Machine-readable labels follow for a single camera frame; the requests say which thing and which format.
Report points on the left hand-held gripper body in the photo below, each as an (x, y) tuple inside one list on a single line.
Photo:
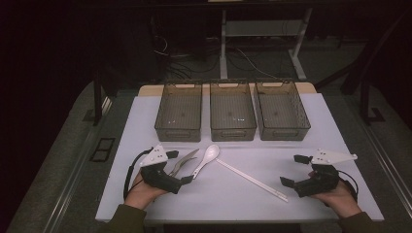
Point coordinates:
[(158, 176)]

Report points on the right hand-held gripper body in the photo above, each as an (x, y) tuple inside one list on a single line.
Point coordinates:
[(324, 181)]

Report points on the metal fork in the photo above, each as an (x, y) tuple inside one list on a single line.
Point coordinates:
[(181, 165)]

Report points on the white ceramic spoon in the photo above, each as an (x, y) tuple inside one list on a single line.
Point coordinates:
[(212, 151)]

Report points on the smoky transparent plastic bin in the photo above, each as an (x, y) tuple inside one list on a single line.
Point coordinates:
[(231, 111), (179, 111), (280, 111)]

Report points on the person's left hand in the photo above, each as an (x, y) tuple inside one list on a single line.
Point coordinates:
[(141, 194)]

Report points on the person's right hand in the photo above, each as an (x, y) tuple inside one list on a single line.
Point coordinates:
[(343, 199)]

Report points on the white table mat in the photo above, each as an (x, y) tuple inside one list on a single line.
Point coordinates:
[(226, 200)]

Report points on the black metal stand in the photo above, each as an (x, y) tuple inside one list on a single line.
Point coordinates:
[(365, 103)]

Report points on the black floor outlet frame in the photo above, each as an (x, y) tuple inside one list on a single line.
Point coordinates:
[(103, 149)]

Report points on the white metal desk frame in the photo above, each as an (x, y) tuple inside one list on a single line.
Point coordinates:
[(223, 48)]

